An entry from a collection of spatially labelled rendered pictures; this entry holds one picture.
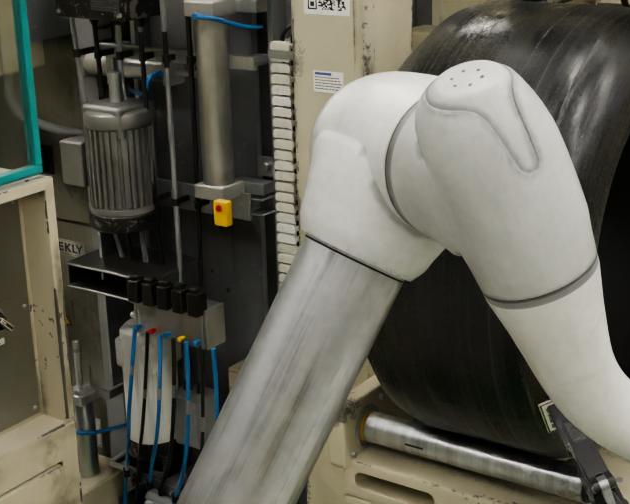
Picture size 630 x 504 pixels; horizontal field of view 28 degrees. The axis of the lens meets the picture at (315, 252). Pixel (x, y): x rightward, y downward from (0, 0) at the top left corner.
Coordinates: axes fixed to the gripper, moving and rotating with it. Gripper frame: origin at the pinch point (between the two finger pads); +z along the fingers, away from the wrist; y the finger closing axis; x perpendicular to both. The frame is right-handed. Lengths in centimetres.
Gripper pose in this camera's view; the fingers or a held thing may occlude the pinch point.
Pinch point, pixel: (570, 427)
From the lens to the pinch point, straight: 151.3
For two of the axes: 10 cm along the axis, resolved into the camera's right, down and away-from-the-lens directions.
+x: 9.3, -3.6, -0.5
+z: -2.1, -6.3, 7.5
